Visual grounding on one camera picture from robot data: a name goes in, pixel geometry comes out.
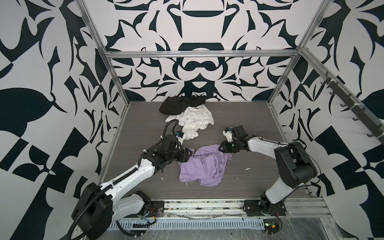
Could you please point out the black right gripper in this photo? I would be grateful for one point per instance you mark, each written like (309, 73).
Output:
(225, 147)

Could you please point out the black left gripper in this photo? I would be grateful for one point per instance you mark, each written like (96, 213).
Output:
(184, 156)

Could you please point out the purple cloth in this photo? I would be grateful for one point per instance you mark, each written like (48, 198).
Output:
(207, 166)

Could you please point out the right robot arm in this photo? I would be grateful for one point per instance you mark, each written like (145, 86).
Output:
(296, 168)

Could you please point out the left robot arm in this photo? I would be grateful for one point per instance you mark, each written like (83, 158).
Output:
(100, 205)

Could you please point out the white cloth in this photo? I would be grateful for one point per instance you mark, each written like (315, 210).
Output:
(193, 119)

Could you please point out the black cloth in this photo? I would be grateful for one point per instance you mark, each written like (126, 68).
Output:
(177, 105)

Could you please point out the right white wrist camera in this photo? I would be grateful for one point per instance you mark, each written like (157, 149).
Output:
(228, 133)

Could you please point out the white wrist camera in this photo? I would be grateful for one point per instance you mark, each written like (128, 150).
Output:
(228, 133)
(180, 136)

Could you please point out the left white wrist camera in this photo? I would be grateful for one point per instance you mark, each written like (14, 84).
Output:
(180, 136)

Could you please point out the white slotted cable duct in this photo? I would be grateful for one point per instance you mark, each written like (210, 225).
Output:
(187, 224)

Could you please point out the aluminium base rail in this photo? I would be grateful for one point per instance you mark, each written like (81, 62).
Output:
(224, 208)

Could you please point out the black hook rail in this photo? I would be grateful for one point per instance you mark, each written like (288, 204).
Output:
(361, 111)

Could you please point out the aluminium frame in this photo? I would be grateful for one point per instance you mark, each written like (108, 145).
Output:
(276, 51)

